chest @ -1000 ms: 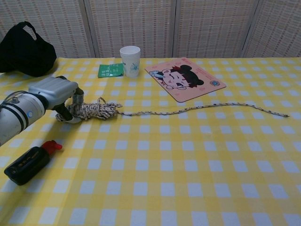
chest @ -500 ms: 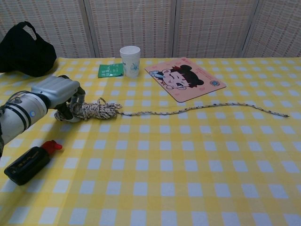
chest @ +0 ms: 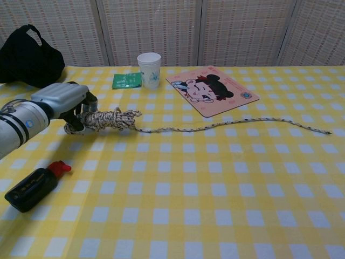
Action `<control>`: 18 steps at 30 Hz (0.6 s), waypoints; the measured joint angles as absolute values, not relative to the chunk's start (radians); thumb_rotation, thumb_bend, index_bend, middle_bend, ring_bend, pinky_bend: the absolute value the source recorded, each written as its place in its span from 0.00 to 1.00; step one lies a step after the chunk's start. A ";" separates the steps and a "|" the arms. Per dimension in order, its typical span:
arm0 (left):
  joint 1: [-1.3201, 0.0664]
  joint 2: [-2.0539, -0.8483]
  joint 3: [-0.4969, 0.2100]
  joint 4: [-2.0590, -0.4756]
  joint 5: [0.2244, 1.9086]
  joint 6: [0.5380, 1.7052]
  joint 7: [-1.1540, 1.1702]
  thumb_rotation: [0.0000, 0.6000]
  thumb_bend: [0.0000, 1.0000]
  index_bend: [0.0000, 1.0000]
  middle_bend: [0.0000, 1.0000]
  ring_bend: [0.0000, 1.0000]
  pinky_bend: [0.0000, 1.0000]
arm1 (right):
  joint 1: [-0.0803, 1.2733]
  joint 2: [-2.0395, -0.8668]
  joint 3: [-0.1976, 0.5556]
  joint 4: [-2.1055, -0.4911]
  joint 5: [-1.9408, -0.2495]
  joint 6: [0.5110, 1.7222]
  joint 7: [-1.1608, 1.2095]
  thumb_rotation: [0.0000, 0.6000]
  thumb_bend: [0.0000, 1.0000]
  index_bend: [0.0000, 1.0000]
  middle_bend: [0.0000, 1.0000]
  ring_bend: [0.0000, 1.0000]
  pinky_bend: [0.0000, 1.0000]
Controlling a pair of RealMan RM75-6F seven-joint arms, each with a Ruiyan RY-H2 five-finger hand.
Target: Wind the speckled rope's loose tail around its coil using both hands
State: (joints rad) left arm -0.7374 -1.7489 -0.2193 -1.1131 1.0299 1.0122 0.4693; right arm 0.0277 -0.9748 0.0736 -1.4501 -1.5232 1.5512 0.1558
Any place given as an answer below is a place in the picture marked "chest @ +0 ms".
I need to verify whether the pink cartoon mouse pad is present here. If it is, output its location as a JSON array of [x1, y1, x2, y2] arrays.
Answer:
[[165, 65, 260, 118]]

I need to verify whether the woven bamboo folding screen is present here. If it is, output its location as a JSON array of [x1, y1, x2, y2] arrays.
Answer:
[[0, 0, 345, 67]]

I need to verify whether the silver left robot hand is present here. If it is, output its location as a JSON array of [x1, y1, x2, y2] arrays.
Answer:
[[31, 81, 98, 135]]

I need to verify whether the white paper cup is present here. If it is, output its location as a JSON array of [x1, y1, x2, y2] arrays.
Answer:
[[137, 52, 162, 90]]

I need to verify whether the black baseball cap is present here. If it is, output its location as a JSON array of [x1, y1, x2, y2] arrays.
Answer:
[[0, 24, 66, 89]]

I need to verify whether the speckled white braided rope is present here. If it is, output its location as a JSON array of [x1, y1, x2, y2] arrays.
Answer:
[[64, 107, 333, 135]]

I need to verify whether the green foil packet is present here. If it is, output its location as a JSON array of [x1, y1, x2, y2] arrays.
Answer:
[[112, 72, 143, 90]]

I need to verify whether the yellow checked tablecloth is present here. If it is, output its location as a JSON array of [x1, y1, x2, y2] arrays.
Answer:
[[0, 64, 345, 259]]

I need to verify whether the black red small tool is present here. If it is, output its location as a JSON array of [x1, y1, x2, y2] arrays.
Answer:
[[4, 160, 72, 213]]

